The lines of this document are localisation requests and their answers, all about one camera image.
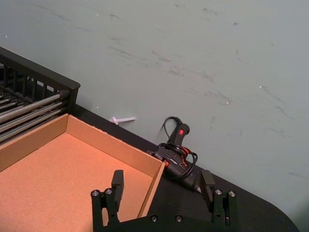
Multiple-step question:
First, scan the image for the shallow brown cardboard tray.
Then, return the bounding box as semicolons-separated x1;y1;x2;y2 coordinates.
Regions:
0;114;167;232

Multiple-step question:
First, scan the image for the black rack with steel bars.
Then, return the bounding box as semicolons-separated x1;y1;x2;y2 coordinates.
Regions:
0;46;81;145

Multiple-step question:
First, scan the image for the black corded tool red switch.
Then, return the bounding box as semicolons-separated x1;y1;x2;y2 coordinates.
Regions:
147;116;202;194

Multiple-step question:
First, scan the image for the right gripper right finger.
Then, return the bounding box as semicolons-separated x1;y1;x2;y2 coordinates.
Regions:
199;169;239;227

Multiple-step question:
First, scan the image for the small white plastic piece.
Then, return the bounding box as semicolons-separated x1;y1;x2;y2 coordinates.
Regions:
108;116;136;127

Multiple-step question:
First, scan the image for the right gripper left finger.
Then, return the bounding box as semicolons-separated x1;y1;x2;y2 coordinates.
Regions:
90;169;125;228

